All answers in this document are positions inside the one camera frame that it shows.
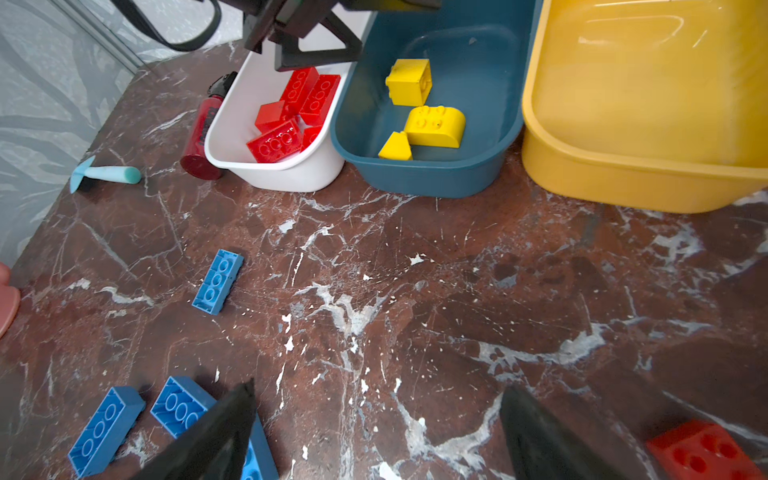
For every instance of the blue brick lower left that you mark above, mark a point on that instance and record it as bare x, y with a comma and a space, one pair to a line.
106, 431

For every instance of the blue brick centre low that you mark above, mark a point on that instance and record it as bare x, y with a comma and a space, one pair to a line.
180, 404

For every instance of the teal plastic bin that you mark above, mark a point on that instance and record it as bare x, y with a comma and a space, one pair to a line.
479, 53

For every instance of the small red square brick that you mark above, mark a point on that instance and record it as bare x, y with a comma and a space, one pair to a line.
273, 114

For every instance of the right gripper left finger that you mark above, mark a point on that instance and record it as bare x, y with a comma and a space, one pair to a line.
215, 446

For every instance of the pink watering can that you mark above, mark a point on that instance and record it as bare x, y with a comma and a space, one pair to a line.
10, 298

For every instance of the yellow plastic bin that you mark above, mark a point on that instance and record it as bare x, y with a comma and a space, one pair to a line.
657, 105

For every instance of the white plastic bin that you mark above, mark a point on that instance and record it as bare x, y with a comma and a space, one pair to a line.
258, 83

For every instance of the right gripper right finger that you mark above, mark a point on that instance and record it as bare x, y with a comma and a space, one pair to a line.
542, 447

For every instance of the blue brick upright centre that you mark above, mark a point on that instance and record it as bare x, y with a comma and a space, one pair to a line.
218, 282

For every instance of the small yellow sloped brick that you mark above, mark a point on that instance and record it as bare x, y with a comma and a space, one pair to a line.
397, 147

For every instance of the blue brick centre right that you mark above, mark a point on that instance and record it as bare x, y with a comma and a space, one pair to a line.
259, 463

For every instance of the teal toy scraper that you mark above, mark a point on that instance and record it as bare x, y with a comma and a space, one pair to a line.
115, 174

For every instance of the yellow curved brick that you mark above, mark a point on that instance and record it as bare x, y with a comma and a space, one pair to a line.
439, 126

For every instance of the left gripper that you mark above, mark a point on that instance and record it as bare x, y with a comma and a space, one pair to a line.
285, 23

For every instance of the yellow square brick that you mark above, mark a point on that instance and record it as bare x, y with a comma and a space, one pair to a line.
409, 82

